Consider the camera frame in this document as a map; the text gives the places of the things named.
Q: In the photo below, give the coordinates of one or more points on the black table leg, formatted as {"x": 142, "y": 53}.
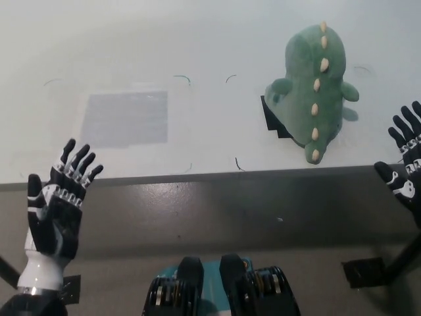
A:
{"x": 406, "y": 256}
{"x": 8, "y": 271}

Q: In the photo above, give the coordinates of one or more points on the green plush dinosaur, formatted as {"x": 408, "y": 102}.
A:
{"x": 309, "y": 98}

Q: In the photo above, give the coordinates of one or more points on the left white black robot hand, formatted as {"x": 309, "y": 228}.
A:
{"x": 56, "y": 227}

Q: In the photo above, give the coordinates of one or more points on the black tape patch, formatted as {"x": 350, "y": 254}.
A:
{"x": 273, "y": 118}

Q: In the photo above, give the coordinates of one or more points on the black teal robot torso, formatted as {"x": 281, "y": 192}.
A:
{"x": 230, "y": 289}

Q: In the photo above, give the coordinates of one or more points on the grey tape patch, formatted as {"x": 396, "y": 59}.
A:
{"x": 126, "y": 118}

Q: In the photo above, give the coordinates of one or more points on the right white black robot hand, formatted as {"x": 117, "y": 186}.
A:
{"x": 411, "y": 171}

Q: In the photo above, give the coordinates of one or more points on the black floor tape square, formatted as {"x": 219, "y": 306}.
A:
{"x": 73, "y": 289}
{"x": 361, "y": 273}

